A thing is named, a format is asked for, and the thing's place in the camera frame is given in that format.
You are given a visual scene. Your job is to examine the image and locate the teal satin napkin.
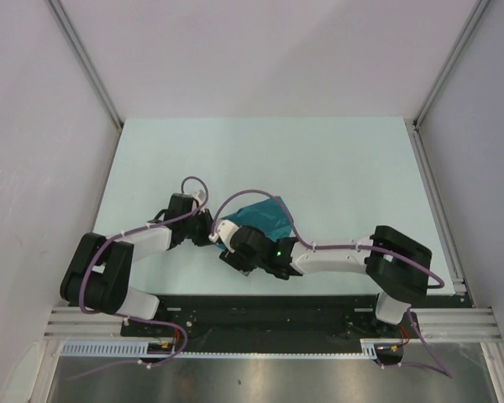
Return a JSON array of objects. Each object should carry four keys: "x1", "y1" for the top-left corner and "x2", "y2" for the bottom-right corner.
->
[{"x1": 209, "y1": 189, "x2": 293, "y2": 241}]

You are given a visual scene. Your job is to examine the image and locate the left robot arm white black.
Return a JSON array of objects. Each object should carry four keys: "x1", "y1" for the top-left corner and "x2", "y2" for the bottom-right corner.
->
[{"x1": 60, "y1": 191, "x2": 213, "y2": 336}]

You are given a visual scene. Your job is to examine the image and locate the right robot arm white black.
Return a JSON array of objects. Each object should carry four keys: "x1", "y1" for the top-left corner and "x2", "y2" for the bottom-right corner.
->
[{"x1": 210, "y1": 220, "x2": 433, "y2": 337}]

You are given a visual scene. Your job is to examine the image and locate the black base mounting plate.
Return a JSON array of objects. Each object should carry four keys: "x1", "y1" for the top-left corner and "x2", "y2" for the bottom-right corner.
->
[{"x1": 69, "y1": 293, "x2": 474, "y2": 370}]

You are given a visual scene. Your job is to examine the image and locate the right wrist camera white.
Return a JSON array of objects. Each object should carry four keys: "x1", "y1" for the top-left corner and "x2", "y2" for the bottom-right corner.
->
[{"x1": 208, "y1": 219, "x2": 240, "y2": 253}]

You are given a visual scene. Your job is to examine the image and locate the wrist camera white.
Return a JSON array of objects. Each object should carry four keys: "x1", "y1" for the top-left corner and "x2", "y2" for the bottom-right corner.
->
[
  {"x1": 208, "y1": 219, "x2": 240, "y2": 253},
  {"x1": 191, "y1": 190, "x2": 208, "y2": 207}
]

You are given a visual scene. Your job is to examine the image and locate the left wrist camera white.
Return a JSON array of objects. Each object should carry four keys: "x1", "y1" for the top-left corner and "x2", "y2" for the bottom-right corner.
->
[{"x1": 191, "y1": 190, "x2": 208, "y2": 207}]

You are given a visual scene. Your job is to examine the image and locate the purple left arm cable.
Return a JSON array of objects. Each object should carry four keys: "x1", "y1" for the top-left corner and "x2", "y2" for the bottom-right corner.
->
[{"x1": 65, "y1": 175, "x2": 213, "y2": 379}]

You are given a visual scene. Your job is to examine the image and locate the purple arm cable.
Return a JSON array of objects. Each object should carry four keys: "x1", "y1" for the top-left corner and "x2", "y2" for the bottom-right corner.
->
[
  {"x1": 209, "y1": 188, "x2": 454, "y2": 379},
  {"x1": 65, "y1": 175, "x2": 213, "y2": 379}
]

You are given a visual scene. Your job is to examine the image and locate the white slotted cable duct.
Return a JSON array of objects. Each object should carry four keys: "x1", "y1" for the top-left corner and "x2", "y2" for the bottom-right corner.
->
[{"x1": 60, "y1": 340, "x2": 377, "y2": 360}]

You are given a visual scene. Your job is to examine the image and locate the right aluminium side rail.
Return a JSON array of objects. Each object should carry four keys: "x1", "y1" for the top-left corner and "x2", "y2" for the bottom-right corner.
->
[{"x1": 405, "y1": 119, "x2": 469, "y2": 296}]

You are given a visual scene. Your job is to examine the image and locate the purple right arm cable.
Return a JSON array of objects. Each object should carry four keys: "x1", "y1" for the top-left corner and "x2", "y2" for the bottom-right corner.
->
[{"x1": 209, "y1": 188, "x2": 454, "y2": 379}]

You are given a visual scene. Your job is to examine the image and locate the left aluminium corner post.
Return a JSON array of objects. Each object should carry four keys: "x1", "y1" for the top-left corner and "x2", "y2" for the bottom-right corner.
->
[{"x1": 45, "y1": 0, "x2": 124, "y2": 133}]

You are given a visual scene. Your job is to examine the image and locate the aluminium corner post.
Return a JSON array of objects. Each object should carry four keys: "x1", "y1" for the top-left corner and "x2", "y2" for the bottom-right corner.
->
[
  {"x1": 45, "y1": 0, "x2": 124, "y2": 133},
  {"x1": 412, "y1": 0, "x2": 494, "y2": 129}
]

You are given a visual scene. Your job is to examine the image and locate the right aluminium corner post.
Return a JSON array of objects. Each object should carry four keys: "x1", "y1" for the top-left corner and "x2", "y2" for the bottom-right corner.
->
[{"x1": 412, "y1": 0, "x2": 494, "y2": 129}]

